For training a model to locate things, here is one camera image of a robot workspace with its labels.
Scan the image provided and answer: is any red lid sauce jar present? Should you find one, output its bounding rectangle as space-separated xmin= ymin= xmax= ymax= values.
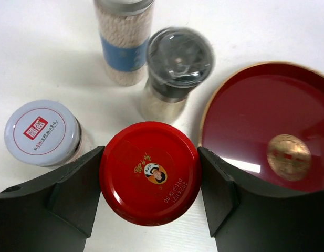
xmin=99 ymin=121 xmax=202 ymax=226

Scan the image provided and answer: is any silver lid blue label jar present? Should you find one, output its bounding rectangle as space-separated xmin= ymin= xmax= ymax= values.
xmin=93 ymin=1 xmax=154 ymax=86

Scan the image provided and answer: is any red round tray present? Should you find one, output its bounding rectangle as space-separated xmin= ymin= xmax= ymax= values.
xmin=199 ymin=61 xmax=324 ymax=192

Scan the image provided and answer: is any white lid spice jar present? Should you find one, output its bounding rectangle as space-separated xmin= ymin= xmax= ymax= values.
xmin=4 ymin=100 xmax=83 ymax=167

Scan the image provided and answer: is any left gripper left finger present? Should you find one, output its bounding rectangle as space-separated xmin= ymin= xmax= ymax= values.
xmin=0 ymin=146 xmax=104 ymax=251

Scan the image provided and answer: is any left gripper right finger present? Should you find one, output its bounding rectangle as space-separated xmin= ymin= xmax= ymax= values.
xmin=197 ymin=147 xmax=324 ymax=251

